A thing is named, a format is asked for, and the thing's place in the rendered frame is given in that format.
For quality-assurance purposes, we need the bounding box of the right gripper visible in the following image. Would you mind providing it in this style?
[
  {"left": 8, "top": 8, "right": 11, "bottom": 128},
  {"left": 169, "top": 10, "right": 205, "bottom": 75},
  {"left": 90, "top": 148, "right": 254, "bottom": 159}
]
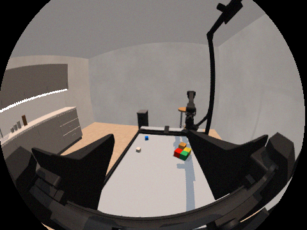
[{"left": 180, "top": 124, "right": 190, "bottom": 137}]

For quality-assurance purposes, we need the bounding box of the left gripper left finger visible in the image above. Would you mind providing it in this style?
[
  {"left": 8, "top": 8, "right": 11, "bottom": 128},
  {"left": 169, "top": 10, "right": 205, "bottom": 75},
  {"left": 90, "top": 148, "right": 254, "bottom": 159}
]
[{"left": 31, "top": 134, "right": 115, "bottom": 210}]

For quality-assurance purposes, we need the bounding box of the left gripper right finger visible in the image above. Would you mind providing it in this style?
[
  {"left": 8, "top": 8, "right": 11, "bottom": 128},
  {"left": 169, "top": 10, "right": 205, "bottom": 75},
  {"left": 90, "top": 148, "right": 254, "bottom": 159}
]
[{"left": 187, "top": 130, "right": 268, "bottom": 200}]

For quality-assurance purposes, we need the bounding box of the red cube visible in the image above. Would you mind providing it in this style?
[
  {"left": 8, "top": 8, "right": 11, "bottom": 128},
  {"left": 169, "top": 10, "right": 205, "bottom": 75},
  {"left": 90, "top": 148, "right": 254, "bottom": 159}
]
[{"left": 174, "top": 148, "right": 183, "bottom": 158}]

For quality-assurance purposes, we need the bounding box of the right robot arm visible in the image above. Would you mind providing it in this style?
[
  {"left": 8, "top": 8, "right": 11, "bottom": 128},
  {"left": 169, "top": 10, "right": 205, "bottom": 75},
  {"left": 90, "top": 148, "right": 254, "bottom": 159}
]
[{"left": 185, "top": 91, "right": 199, "bottom": 131}]

